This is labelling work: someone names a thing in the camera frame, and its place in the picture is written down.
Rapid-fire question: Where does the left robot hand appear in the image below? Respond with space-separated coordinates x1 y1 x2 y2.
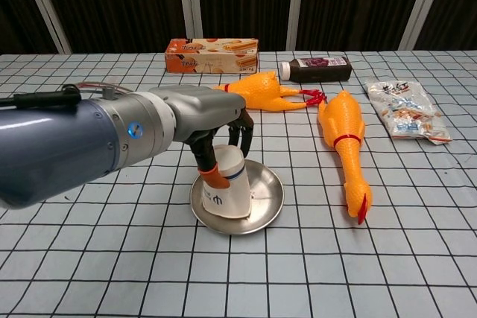
163 85 256 189

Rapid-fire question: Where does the white paper cup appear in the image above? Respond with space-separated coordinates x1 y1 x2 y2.
200 145 254 221

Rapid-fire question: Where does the round steel plate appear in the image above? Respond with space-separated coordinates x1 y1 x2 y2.
189 159 285 236

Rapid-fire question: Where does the orange biscuit box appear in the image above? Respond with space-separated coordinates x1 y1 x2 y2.
165 37 260 74

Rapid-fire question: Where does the yellow rubber chicken toy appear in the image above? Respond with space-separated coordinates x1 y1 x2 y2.
317 89 373 226
212 71 328 112

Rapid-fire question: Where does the dark juice bottle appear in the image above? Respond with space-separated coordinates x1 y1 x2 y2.
279 56 353 83

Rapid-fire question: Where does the checked grid tablecloth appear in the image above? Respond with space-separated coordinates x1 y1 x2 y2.
0 49 477 318

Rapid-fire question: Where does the white snack bag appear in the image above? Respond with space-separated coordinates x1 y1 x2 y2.
364 77 454 146

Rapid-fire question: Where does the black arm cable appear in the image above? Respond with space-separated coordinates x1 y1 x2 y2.
0 84 83 109

